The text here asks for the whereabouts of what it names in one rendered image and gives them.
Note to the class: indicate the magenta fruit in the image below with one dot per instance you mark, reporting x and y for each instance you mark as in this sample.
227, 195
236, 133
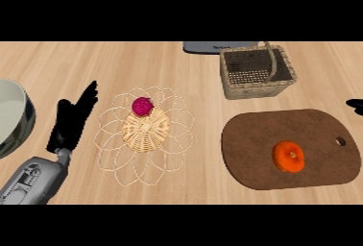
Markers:
143, 106

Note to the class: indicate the orange squash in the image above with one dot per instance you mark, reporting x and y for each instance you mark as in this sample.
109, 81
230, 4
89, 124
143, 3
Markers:
289, 156

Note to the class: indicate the brown cutting board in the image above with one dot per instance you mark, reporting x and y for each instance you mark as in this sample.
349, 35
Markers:
289, 149

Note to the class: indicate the grey flat appliance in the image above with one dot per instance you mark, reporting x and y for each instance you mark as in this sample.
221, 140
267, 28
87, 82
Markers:
213, 47

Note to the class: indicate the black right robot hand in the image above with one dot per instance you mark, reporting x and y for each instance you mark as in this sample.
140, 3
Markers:
357, 105

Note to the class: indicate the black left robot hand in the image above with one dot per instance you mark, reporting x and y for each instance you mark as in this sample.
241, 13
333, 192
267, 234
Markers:
72, 118

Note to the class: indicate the dark bowl with pale inside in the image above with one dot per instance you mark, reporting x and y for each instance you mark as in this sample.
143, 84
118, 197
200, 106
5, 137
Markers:
13, 117

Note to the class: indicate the pale wicker flower-shaped basket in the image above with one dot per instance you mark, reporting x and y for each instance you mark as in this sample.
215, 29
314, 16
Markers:
146, 134

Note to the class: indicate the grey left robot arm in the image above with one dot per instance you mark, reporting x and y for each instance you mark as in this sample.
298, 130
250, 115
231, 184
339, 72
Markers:
33, 179

